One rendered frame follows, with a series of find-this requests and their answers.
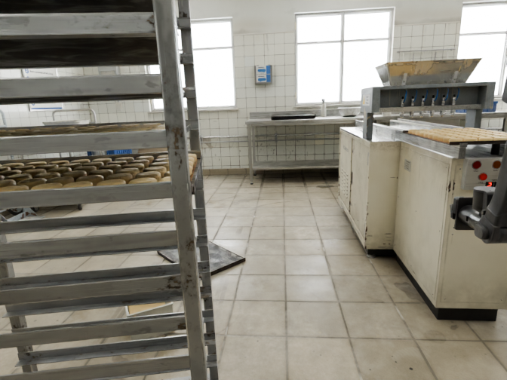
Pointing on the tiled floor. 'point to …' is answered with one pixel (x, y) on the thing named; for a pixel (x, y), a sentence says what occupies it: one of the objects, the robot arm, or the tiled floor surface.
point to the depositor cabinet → (370, 188)
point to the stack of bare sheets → (220, 261)
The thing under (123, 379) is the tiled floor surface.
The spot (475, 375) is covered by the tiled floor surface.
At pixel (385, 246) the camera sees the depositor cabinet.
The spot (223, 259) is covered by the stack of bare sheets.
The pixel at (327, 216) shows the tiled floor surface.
